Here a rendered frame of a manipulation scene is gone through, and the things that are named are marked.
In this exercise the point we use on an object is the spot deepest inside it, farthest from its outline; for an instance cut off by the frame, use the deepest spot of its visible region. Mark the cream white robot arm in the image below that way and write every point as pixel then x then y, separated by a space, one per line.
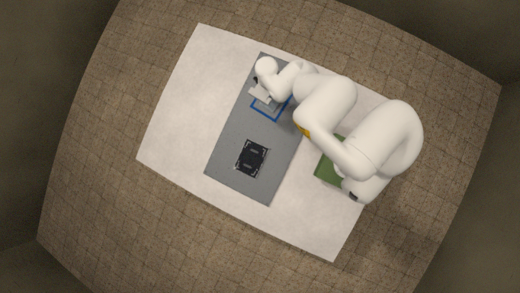
pixel 357 159

